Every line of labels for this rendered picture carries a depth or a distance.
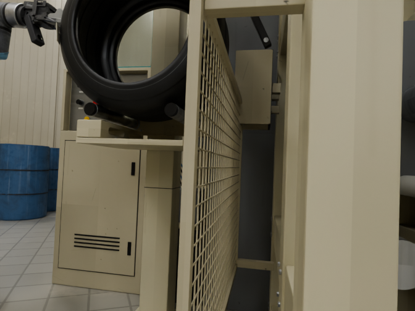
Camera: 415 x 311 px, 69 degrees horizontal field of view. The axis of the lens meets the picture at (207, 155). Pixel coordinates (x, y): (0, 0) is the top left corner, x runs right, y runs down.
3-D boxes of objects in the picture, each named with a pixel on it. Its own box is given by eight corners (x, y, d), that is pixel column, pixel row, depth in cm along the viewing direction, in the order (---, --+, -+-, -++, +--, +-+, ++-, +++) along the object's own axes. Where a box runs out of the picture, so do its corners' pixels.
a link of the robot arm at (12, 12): (2, 21, 114) (23, 32, 124) (13, 21, 113) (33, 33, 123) (7, -3, 114) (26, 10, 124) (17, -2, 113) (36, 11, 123)
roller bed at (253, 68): (237, 129, 141) (239, 66, 142) (269, 130, 138) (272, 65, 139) (233, 123, 122) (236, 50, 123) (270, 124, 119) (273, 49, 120)
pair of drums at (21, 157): (67, 205, 476) (70, 149, 479) (57, 219, 362) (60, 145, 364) (12, 206, 451) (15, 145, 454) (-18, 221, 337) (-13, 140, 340)
